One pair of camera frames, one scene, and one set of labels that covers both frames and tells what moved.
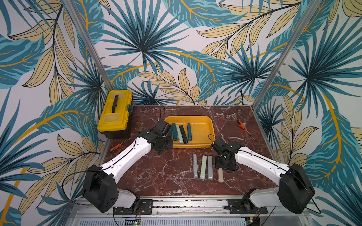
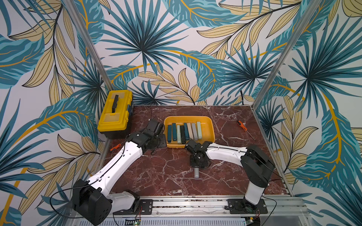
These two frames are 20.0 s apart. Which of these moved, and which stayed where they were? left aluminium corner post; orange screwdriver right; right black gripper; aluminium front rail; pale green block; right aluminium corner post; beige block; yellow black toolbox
Moved: right black gripper; beige block; pale green block
Stayed: orange screwdriver right; yellow black toolbox; left aluminium corner post; right aluminium corner post; aluminium front rail
